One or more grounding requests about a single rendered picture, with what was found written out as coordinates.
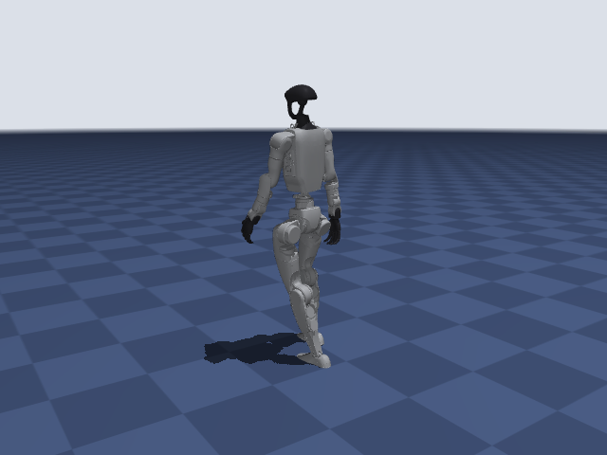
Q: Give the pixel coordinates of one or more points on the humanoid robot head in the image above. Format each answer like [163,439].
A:
[300,93]

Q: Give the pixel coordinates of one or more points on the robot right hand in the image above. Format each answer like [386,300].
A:
[334,229]

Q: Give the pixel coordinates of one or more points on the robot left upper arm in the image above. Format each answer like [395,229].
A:
[280,143]

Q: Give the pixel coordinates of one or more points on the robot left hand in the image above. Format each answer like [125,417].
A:
[247,227]

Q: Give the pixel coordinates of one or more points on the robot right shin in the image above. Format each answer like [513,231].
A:
[316,293]

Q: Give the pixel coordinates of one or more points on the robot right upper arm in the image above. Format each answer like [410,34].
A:
[329,170]

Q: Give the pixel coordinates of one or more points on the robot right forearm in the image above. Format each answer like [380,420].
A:
[333,197]

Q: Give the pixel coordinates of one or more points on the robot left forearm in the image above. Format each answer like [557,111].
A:
[264,193]

